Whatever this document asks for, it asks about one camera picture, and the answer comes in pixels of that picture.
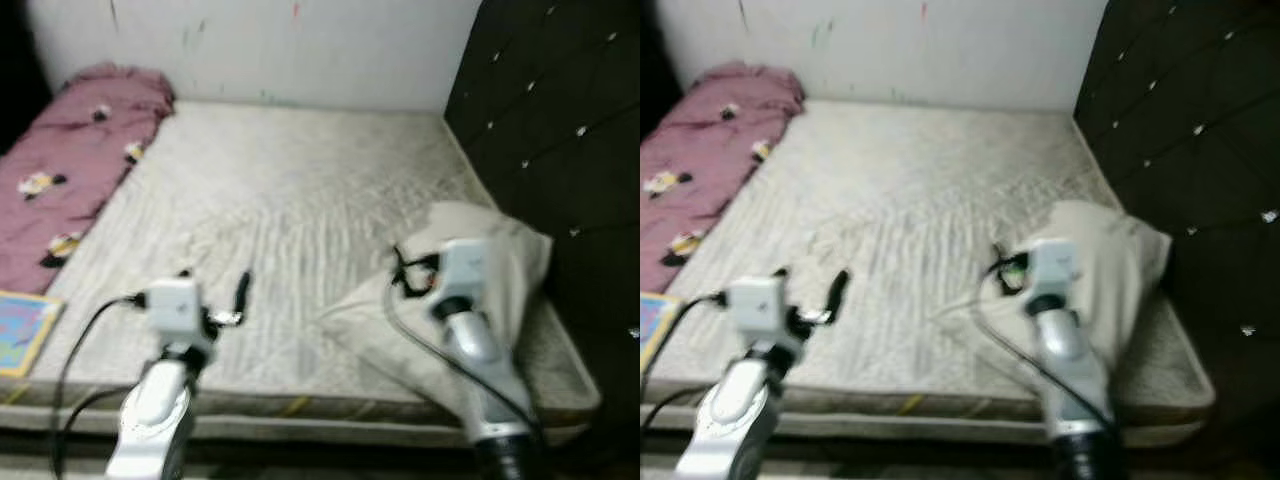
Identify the pale grey pillow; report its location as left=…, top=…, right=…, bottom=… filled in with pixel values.
left=318, top=200, right=554, bottom=401
left=930, top=200, right=1173, bottom=396

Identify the grey patterned mattress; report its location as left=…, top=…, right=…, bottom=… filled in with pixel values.
left=0, top=98, right=601, bottom=448
left=640, top=98, right=1216, bottom=448

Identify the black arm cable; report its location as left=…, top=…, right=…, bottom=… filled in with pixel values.
left=975, top=275, right=1116, bottom=431
left=50, top=292, right=149, bottom=480
left=640, top=290, right=729, bottom=431
left=385, top=280, right=541, bottom=441

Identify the black tufted headboard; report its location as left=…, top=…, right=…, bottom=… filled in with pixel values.
left=443, top=0, right=641, bottom=471
left=1072, top=0, right=1280, bottom=431

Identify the purple printed blanket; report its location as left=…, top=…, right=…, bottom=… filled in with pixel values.
left=0, top=62, right=176, bottom=297
left=640, top=62, right=806, bottom=296

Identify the colourful children's book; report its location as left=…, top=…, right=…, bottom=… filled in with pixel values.
left=640, top=292, right=683, bottom=373
left=0, top=290, right=63, bottom=379

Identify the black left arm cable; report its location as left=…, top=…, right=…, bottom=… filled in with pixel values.
left=640, top=290, right=729, bottom=431
left=50, top=292, right=149, bottom=480

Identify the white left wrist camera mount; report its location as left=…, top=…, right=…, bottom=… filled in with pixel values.
left=727, top=276, right=793, bottom=336
left=145, top=278, right=209, bottom=341

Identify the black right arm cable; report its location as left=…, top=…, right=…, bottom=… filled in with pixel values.
left=385, top=280, right=541, bottom=441
left=975, top=275, right=1116, bottom=431

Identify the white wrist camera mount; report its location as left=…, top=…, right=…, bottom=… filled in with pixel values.
left=1030, top=238, right=1079, bottom=301
left=727, top=276, right=793, bottom=336
left=437, top=238, right=493, bottom=306
left=145, top=278, right=209, bottom=341

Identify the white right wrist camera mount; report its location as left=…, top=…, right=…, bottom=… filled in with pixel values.
left=1030, top=238, right=1079, bottom=301
left=437, top=238, right=493, bottom=306

